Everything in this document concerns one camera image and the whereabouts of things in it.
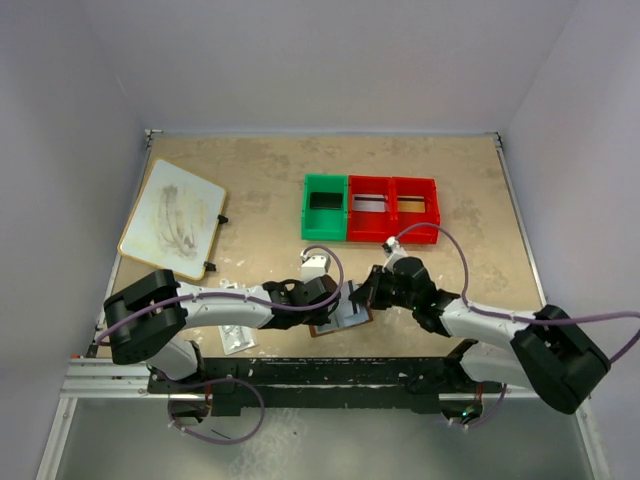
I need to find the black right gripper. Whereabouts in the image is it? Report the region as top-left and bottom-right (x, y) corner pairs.
(350, 264), (417, 310)

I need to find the white magnetic stripe card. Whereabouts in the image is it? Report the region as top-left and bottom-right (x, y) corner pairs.
(339, 281), (369, 327)

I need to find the brown leather card holder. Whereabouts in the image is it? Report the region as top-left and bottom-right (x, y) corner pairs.
(309, 297), (373, 338)

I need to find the white credit card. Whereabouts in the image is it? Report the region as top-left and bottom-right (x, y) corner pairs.
(352, 194), (389, 213)

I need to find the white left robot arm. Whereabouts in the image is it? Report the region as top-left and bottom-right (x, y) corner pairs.
(96, 270), (344, 392)

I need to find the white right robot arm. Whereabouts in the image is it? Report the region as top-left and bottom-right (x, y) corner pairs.
(350, 257), (611, 414)

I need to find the black card in bin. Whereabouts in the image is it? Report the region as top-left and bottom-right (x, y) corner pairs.
(309, 191), (343, 210)

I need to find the gold card in bin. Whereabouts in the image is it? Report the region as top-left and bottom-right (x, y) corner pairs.
(397, 196), (428, 214)

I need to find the green plastic bin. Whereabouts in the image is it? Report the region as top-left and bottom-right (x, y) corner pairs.
(301, 174), (348, 242)

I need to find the clear plastic packet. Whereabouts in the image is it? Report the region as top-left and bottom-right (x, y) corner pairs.
(218, 325), (257, 356)

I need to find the red bin right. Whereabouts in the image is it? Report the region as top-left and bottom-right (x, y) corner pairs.
(393, 177), (441, 244)

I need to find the white board yellow rim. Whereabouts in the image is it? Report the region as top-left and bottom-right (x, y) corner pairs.
(118, 159), (227, 281)

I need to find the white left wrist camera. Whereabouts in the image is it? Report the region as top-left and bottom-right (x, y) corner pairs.
(300, 252), (331, 283)

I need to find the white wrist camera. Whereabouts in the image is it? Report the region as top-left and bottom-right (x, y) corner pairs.
(300, 252), (331, 283)
(382, 236), (408, 261)

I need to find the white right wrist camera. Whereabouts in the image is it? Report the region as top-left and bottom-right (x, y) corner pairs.
(382, 236), (408, 261)

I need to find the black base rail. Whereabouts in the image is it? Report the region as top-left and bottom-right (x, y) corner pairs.
(148, 342), (500, 417)

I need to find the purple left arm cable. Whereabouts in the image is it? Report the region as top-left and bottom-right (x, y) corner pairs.
(95, 245), (345, 349)

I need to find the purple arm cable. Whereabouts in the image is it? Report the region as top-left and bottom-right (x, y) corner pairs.
(95, 245), (345, 349)
(382, 222), (640, 364)

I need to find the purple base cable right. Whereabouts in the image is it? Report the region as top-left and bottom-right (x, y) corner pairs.
(447, 382), (509, 431)

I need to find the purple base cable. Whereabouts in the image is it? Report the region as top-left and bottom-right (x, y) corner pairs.
(167, 371), (266, 444)
(447, 382), (509, 431)

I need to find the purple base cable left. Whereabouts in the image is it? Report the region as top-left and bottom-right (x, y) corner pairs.
(167, 371), (266, 444)

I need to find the metal corner bracket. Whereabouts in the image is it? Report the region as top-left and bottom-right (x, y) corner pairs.
(144, 129), (164, 150)

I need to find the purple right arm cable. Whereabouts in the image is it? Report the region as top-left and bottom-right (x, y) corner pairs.
(382, 222), (640, 364)

